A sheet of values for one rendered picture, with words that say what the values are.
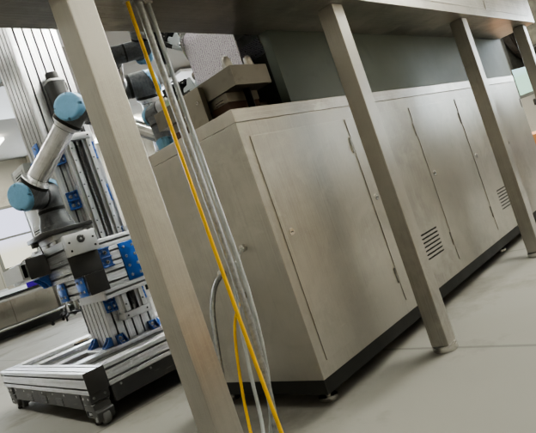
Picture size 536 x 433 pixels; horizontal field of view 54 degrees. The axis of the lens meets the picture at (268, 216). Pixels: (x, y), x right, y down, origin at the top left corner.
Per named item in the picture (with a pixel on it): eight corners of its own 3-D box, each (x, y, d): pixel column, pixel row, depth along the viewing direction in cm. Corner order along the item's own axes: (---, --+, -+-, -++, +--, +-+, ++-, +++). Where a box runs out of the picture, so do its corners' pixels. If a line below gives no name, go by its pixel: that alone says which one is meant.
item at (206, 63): (206, 107, 190) (189, 58, 190) (249, 81, 174) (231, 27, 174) (204, 107, 190) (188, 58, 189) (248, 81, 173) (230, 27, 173)
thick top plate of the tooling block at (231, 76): (194, 126, 190) (189, 111, 190) (271, 82, 163) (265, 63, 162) (159, 131, 178) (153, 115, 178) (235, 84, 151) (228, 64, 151)
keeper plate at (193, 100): (194, 132, 167) (182, 99, 167) (213, 121, 160) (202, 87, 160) (188, 133, 165) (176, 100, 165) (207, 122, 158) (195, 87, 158)
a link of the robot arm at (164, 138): (183, 147, 215) (174, 122, 215) (174, 145, 204) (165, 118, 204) (166, 154, 217) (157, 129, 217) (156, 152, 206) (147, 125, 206)
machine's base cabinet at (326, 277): (462, 233, 374) (423, 118, 373) (559, 210, 330) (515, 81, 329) (198, 409, 191) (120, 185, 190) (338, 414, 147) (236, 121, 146)
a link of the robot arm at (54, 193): (70, 204, 238) (60, 175, 238) (53, 205, 225) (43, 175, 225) (47, 212, 240) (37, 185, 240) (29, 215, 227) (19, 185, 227)
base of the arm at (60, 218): (36, 238, 234) (28, 216, 234) (69, 228, 244) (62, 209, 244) (47, 231, 223) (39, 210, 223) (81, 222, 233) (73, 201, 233)
